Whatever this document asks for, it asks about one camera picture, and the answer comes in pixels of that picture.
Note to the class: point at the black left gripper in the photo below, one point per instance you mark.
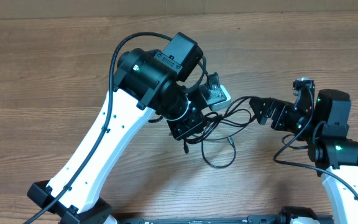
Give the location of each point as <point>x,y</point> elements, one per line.
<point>194,124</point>

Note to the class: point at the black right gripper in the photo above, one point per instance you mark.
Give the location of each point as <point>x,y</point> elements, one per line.
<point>279,107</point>

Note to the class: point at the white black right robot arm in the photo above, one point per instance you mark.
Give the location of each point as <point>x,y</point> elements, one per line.
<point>320,120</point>

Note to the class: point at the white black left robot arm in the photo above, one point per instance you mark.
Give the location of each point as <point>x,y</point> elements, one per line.
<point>141,84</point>

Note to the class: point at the brown cardboard wall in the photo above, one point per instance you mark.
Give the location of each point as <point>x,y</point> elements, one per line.
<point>37,9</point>

